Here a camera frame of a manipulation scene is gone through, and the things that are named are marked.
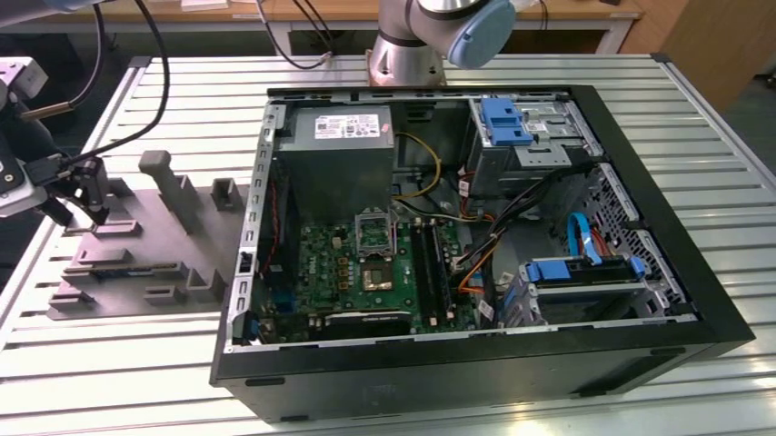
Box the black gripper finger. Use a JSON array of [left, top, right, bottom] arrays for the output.
[[72, 158, 112, 227], [33, 193, 72, 227]]

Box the CPU socket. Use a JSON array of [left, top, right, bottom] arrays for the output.
[[360, 264, 398, 292]]

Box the grey parts rack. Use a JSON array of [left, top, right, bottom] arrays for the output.
[[45, 149, 251, 322]]

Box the RAM stick in rack slot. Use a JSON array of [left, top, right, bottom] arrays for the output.
[[88, 263, 177, 279]]

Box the wooden desk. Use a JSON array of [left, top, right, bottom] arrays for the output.
[[0, 0, 645, 56]]

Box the green motherboard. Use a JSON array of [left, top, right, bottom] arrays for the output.
[[260, 216, 480, 342]]

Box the grey power supply unit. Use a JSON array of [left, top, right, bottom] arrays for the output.
[[275, 104, 399, 228]]

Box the white box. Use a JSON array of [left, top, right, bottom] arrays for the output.
[[179, 0, 231, 13]]

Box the metal locking lever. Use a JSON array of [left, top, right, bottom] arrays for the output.
[[390, 224, 400, 294]]

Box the black graphics card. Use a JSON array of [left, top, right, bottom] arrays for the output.
[[322, 310, 414, 341]]

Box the black RAM slot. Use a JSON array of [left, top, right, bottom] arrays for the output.
[[410, 220, 439, 326]]

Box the black PC case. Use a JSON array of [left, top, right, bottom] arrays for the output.
[[208, 84, 757, 424]]

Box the metal drive cage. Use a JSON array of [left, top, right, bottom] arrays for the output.
[[467, 96, 607, 197]]

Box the blue disk carrier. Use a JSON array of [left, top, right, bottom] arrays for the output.
[[523, 253, 649, 286]]

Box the metal disk bay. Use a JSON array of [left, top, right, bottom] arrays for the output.
[[497, 271, 692, 328]]

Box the wooden cabinet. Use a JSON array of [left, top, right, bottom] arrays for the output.
[[621, 0, 776, 114]]

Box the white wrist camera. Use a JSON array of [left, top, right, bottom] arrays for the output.
[[0, 154, 38, 220]]

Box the dark wrist camera box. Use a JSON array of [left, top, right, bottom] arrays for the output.
[[0, 56, 49, 99]]

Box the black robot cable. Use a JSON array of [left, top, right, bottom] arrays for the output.
[[62, 0, 169, 164]]

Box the red wire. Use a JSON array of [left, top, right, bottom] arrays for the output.
[[268, 179, 287, 273]]

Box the yellow wire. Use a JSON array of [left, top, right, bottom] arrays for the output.
[[390, 130, 443, 200]]

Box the orange wire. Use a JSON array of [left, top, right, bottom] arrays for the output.
[[454, 256, 487, 300]]

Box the blue drive bracket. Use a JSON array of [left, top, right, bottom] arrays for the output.
[[476, 96, 535, 148]]

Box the black wire bundle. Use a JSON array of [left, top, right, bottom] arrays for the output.
[[452, 156, 610, 270]]

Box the blue flat wire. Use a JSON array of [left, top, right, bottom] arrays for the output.
[[565, 213, 606, 268]]

